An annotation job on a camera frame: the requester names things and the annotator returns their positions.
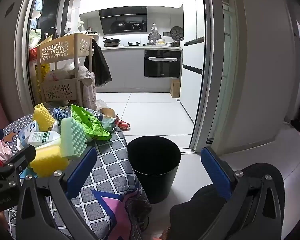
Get yellow foam fruit net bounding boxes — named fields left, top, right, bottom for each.
left=32, top=102, right=56, bottom=130

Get black built-in oven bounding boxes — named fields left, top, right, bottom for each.
left=144, top=49, right=182, bottom=78

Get round black tray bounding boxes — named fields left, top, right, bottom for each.
left=170, top=26, right=184, bottom=42

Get black wok with lid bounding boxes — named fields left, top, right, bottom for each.
left=102, top=37, right=122, bottom=47

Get black range hood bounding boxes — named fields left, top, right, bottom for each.
left=98, top=5, right=148, bottom=35

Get blue snack packet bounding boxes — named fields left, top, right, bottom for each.
left=52, top=107, right=72, bottom=122

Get white bottle green cap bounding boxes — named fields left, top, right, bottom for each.
left=27, top=131, right=61, bottom=147

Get sliding door frame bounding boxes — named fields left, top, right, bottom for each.
left=14, top=0, right=44, bottom=105

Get yellow sponge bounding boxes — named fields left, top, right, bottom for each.
left=29, top=145, right=69, bottom=178

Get cream plastic storage cart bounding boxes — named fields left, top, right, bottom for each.
left=36, top=33, right=94, bottom=103

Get black chair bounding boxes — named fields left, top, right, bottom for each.
left=169, top=162, right=285, bottom=240

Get sliding glass door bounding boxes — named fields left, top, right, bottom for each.
left=189, top=0, right=243, bottom=153

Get brown paper bowl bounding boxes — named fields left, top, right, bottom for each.
left=100, top=107, right=116, bottom=118

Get pink plastic bag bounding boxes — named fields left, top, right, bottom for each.
left=0, top=140, right=12, bottom=167

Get green plastic bag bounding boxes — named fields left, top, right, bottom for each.
left=70, top=104, right=113, bottom=142

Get beige cloth bag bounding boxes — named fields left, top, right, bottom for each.
left=77, top=66, right=98, bottom=110

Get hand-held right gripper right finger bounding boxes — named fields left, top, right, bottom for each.
left=201, top=146, right=285, bottom=240

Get black trash bin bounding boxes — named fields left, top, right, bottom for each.
left=127, top=135, right=182, bottom=205

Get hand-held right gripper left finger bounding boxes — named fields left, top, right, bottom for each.
left=15, top=147, right=100, bottom=240

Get cardboard box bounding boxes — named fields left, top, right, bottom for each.
left=170, top=79, right=181, bottom=98

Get crumpled silver snack packet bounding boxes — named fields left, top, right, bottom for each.
left=100, top=115, right=119, bottom=133

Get grey kitchen counter cabinet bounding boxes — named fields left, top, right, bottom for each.
left=95, top=45, right=183, bottom=93

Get white refrigerator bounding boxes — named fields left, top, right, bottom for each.
left=179, top=36, right=205, bottom=125

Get blue white carton box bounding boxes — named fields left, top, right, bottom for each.
left=16, top=120, right=40, bottom=143

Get green white sponge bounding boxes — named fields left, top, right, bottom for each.
left=61, top=117, right=88, bottom=159

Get white plastic bags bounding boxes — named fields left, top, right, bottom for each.
left=45, top=62, right=78, bottom=82

